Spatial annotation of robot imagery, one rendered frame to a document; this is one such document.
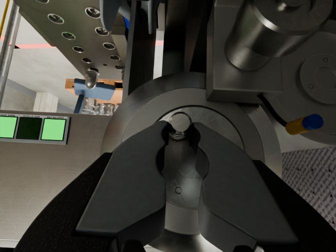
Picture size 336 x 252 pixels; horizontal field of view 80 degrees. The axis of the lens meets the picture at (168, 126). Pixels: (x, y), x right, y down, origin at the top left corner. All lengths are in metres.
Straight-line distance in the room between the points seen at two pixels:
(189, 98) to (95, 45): 0.32
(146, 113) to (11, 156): 0.49
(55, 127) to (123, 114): 0.40
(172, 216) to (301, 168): 0.24
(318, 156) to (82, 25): 0.41
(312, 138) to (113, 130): 0.16
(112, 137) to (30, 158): 0.43
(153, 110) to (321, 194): 0.24
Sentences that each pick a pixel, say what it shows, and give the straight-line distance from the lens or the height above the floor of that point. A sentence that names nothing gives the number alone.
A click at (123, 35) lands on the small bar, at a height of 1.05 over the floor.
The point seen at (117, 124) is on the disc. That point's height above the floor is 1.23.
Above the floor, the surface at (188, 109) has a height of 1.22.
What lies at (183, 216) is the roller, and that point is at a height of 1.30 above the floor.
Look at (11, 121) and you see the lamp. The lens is 0.63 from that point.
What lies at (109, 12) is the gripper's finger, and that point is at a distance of 0.22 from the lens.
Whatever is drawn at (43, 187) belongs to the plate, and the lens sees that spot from 0.57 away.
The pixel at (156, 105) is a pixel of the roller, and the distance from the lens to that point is 0.17.
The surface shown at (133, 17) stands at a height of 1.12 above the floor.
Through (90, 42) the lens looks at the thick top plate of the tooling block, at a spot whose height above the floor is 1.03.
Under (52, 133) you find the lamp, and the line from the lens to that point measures 0.57.
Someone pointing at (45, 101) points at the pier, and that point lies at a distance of 4.49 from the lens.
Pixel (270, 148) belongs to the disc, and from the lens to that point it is 0.19.
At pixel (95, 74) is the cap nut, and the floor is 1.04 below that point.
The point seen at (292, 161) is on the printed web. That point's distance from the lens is 0.38.
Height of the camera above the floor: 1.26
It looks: 11 degrees down
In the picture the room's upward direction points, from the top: 177 degrees counter-clockwise
